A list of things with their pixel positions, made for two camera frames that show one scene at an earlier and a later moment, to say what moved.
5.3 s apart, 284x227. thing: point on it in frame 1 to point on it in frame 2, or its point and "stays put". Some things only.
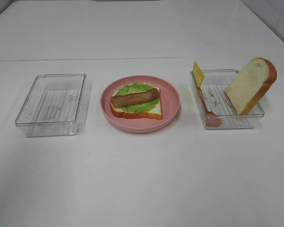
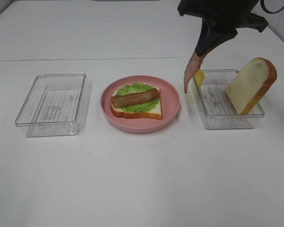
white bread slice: x=155 y=113 stays put
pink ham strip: x=212 y=120 to x=193 y=66
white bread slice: x=251 y=84 stays put
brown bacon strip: x=120 y=100 stays put
